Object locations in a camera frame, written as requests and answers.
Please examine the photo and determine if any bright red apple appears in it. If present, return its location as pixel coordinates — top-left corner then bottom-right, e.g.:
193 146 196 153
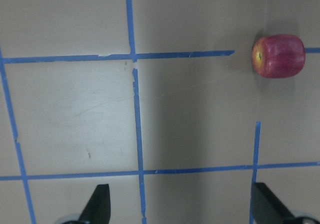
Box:
251 34 306 79

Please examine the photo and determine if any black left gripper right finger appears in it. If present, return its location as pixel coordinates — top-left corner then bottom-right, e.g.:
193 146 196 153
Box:
251 182 295 224

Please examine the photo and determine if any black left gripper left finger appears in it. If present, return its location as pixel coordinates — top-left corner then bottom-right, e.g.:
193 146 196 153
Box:
77 184 111 224

